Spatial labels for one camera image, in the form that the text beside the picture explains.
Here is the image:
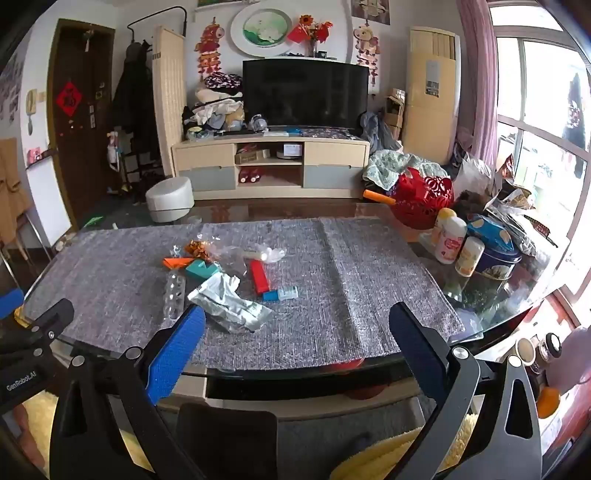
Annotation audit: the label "cream television cabinet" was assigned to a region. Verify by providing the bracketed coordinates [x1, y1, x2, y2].
[172, 134, 371, 200]

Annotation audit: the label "dark grey waste bin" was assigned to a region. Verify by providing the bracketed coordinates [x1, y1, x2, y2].
[178, 401, 278, 480]

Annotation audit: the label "orange foam stick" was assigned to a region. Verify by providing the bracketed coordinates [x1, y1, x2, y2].
[362, 189, 398, 206]

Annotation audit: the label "red diamond door decoration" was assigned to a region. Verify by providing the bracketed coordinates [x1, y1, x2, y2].
[54, 82, 84, 118]

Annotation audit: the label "cardboard boxes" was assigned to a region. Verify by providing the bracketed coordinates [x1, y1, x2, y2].
[385, 88, 408, 140]

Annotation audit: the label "clear plastic blister pack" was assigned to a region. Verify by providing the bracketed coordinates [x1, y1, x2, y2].
[163, 271, 188, 321]

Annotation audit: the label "pink curtain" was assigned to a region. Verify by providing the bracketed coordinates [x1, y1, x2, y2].
[457, 0, 500, 167]

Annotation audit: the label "blue round cookie tin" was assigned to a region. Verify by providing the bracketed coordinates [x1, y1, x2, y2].
[466, 215, 523, 283]

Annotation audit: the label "beige standing air conditioner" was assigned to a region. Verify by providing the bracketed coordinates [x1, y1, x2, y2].
[401, 27, 462, 166]

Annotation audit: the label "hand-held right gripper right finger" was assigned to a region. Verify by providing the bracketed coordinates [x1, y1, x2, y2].
[389, 302, 542, 480]

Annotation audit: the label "green floral cloth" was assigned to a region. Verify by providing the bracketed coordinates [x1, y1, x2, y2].
[362, 150, 444, 190]

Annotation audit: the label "white round stool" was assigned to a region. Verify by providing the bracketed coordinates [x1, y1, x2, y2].
[145, 178, 195, 224]

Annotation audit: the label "white spray bottle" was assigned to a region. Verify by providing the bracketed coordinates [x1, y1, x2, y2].
[107, 134, 122, 172]

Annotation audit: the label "wooden chair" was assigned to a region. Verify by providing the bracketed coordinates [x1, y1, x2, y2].
[0, 138, 34, 259]

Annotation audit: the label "large window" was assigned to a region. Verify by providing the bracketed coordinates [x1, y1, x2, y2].
[488, 4, 591, 298]

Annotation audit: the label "dark lidded jar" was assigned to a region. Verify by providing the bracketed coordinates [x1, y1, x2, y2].
[538, 332, 562, 371]

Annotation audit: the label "dark hanging coats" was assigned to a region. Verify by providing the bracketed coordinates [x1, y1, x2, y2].
[111, 41, 160, 155]

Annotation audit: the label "dark brown door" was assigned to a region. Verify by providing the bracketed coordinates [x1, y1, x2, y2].
[46, 19, 116, 223]

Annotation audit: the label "orange fruit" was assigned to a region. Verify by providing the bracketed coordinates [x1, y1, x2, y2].
[536, 387, 562, 420]

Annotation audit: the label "white bottle pink label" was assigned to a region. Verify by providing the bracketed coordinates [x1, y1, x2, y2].
[434, 216, 468, 265]

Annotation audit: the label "cream plastic bottle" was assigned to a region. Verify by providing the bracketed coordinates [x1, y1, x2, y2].
[455, 236, 485, 277]

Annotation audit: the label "red hanging wall ornament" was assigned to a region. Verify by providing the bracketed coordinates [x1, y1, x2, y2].
[194, 17, 227, 84]
[353, 23, 382, 86]

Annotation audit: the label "black coat rack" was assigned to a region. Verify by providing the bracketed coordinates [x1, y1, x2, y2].
[126, 6, 190, 51]

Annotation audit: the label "black flat television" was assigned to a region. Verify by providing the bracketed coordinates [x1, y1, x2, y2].
[242, 59, 370, 131]

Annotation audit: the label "round white wall art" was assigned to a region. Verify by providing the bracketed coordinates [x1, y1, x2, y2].
[230, 4, 294, 57]

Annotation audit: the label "vase of orange flowers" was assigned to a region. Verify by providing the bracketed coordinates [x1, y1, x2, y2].
[287, 14, 334, 58]

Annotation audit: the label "clear plastic wrapper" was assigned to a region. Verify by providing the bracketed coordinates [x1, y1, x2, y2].
[207, 240, 251, 278]

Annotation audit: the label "white lidded jar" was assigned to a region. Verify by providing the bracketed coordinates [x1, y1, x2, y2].
[515, 337, 536, 368]

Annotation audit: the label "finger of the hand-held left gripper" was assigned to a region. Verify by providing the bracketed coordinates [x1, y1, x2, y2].
[0, 288, 25, 320]
[14, 298, 75, 344]

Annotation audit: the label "glass top coffee table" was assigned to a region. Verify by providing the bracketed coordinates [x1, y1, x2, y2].
[21, 200, 571, 421]

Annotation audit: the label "grey felt table mat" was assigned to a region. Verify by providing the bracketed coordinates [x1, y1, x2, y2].
[23, 219, 365, 370]
[318, 216, 466, 363]

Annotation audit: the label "teal cardboard box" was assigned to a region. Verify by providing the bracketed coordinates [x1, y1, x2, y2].
[185, 259, 221, 281]

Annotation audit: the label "pile of clothes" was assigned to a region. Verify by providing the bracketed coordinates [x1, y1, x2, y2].
[182, 74, 245, 140]

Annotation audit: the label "red rectangular box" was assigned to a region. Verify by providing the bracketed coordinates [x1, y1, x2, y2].
[249, 259, 270, 295]

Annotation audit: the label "cream woven tall panel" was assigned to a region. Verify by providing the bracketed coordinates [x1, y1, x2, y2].
[152, 25, 188, 178]

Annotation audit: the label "dark hanging garment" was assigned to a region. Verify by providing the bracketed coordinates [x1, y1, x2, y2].
[561, 74, 588, 178]

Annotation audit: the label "white board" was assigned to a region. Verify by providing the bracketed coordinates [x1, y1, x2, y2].
[25, 148, 73, 250]

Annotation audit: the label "red openwork basket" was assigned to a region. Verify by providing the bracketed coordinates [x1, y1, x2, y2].
[390, 168, 455, 229]

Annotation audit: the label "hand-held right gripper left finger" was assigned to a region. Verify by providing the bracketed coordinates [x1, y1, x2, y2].
[48, 305, 208, 480]

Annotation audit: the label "silver foil bag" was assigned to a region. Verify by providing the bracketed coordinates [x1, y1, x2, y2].
[187, 272, 274, 334]

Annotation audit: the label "white plastic bag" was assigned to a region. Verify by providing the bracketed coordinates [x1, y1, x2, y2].
[457, 157, 502, 195]

